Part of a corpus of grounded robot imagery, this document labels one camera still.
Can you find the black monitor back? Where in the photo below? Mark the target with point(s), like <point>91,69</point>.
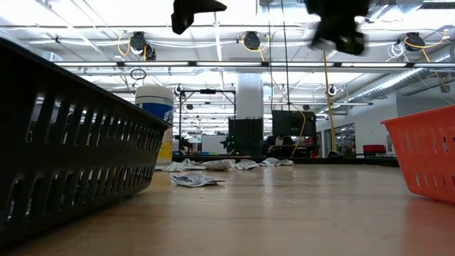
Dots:
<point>291,122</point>

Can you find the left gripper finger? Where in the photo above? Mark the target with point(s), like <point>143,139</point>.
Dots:
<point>188,10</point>

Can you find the black plastic basket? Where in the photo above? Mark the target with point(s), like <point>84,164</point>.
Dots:
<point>71,142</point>

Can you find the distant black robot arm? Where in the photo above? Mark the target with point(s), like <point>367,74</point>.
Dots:
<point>229,144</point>

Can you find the green white bandage strip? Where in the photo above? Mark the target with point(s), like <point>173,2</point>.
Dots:
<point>165,167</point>

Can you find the person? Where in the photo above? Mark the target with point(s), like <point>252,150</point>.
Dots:
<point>278,141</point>

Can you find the white-lidded wipes canister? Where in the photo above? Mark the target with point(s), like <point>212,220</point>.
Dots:
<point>156,103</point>

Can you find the long ceiling light strip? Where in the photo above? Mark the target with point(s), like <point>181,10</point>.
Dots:
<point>160,64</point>

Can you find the orange plastic basket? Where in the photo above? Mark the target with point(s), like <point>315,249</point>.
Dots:
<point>426,160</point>

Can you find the white pillar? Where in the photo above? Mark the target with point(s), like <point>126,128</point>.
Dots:
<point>249,96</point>

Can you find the yellow vertical pole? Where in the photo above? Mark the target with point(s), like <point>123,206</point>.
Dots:
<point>331,117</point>

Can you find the red box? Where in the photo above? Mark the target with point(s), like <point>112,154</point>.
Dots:
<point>373,148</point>

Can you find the distant black rig frame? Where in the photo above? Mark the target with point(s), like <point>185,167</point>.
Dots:
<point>208,91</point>

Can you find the black cabinet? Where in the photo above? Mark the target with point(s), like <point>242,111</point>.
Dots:
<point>249,138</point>

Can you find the white board panel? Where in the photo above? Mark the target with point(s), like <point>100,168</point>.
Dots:
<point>213,144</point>

